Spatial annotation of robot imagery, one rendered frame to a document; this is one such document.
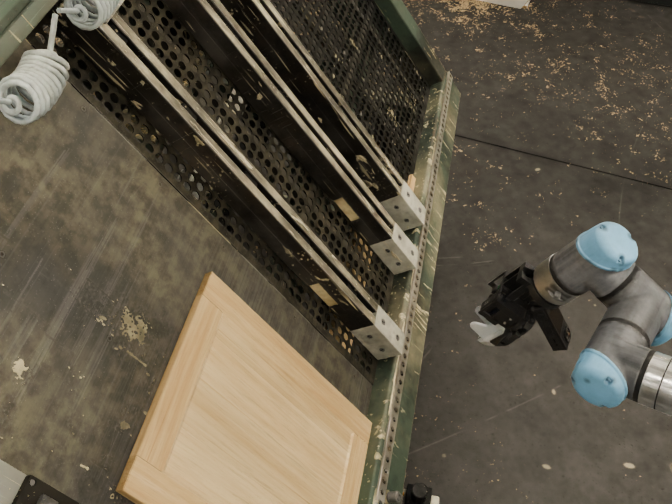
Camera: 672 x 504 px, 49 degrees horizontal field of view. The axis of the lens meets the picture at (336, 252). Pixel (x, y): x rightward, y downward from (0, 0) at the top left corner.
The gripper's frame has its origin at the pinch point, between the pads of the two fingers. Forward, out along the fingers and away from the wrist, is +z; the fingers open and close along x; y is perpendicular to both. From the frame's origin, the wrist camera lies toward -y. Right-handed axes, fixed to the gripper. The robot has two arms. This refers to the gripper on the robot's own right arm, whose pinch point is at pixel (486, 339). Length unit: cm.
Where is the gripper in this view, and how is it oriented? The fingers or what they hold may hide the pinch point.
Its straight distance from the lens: 137.2
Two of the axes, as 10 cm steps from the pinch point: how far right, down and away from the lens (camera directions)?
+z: -4.3, 4.6, 7.8
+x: -3.8, 6.9, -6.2
